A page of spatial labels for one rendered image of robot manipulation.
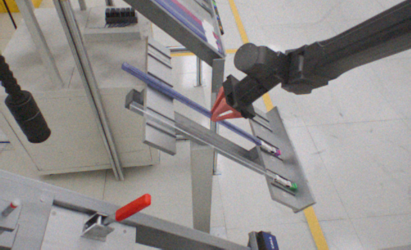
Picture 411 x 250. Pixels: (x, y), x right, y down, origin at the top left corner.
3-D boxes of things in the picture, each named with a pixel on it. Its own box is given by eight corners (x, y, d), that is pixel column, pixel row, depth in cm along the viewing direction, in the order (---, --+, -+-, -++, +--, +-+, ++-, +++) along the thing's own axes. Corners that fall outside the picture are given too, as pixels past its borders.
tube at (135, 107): (291, 186, 85) (294, 184, 84) (292, 190, 84) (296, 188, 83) (130, 104, 58) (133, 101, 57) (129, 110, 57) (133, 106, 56)
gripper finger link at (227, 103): (202, 121, 72) (233, 98, 67) (200, 99, 77) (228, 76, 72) (223, 133, 75) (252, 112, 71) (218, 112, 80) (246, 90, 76)
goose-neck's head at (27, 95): (54, 127, 27) (33, 87, 24) (49, 144, 26) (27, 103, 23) (31, 129, 27) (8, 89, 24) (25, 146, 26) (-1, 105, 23)
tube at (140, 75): (275, 152, 90) (279, 150, 89) (277, 156, 89) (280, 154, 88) (121, 64, 63) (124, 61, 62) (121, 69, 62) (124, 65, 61)
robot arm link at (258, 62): (315, 94, 61) (319, 52, 63) (286, 75, 53) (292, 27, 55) (261, 96, 69) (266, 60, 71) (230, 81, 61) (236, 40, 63)
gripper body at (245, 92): (230, 108, 67) (257, 88, 63) (223, 78, 74) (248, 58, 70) (250, 121, 70) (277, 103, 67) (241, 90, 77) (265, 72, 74)
